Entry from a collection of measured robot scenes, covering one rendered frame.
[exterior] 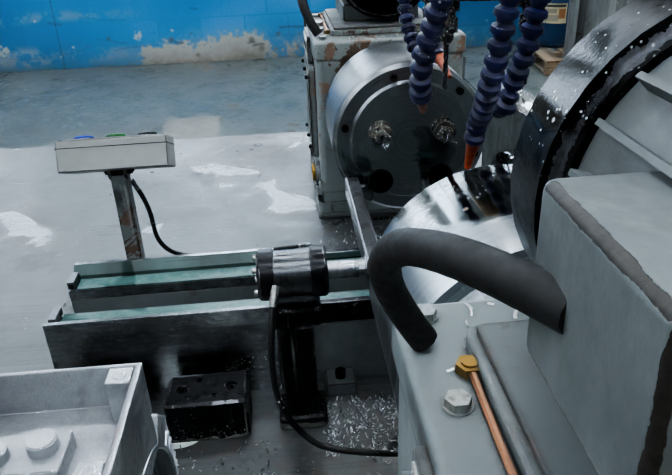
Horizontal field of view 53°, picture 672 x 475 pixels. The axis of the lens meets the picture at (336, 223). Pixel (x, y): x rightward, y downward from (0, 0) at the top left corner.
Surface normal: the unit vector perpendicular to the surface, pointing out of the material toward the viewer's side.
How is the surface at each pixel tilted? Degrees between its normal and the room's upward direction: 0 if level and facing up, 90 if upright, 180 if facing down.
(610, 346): 90
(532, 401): 0
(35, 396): 90
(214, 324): 90
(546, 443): 0
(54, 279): 0
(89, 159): 67
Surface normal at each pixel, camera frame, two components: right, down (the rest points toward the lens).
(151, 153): 0.07, 0.06
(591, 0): -0.99, 0.07
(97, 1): 0.07, 0.44
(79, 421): -0.04, -0.89
